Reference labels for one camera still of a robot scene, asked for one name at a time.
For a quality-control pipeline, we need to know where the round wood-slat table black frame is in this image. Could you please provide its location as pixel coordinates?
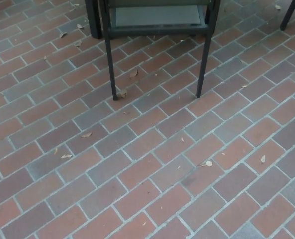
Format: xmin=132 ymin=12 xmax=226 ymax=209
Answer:
xmin=85 ymin=0 xmax=105 ymax=40

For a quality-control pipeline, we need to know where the black chair leg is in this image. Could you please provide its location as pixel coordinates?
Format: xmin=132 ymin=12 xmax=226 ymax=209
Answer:
xmin=279 ymin=0 xmax=295 ymax=31

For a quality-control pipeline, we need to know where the black armchair with wooden armrests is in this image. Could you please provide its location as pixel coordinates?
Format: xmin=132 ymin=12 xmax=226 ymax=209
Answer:
xmin=104 ymin=0 xmax=221 ymax=101

